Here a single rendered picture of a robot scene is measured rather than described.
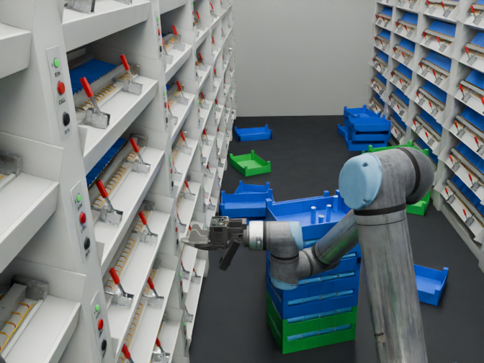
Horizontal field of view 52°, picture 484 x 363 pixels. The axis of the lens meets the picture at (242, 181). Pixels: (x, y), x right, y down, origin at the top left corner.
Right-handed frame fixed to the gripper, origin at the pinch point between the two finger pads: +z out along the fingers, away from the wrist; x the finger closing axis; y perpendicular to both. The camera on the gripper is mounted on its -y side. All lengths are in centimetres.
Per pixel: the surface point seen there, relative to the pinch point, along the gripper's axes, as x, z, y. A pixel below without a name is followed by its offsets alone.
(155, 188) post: 4.8, 6.4, 20.5
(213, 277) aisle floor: -65, 0, -56
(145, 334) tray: 35.6, 5.4, -6.6
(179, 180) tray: -19.6, 3.6, 12.8
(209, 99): -135, 4, 13
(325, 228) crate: -17.4, -46.1, -4.9
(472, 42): -130, -132, 42
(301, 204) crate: -36, -39, -4
